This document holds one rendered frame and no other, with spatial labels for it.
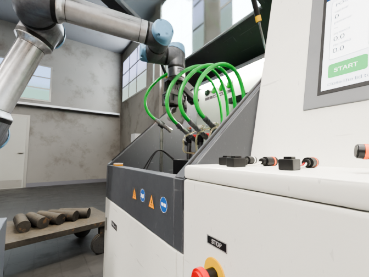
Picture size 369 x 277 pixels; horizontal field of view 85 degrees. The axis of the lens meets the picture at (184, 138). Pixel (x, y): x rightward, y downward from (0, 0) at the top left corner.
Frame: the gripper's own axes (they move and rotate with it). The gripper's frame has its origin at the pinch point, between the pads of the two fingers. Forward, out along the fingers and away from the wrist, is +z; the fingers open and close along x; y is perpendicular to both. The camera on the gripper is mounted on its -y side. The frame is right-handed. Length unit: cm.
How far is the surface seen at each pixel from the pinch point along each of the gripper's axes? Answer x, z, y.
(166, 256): 28, 36, 21
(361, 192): 65, 15, 21
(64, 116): -704, -113, 10
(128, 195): -1.0, 26.9, 21.5
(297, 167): 56, 14, 15
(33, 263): -165, 112, 53
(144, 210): 14.2, 28.5, 21.5
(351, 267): 64, 23, 21
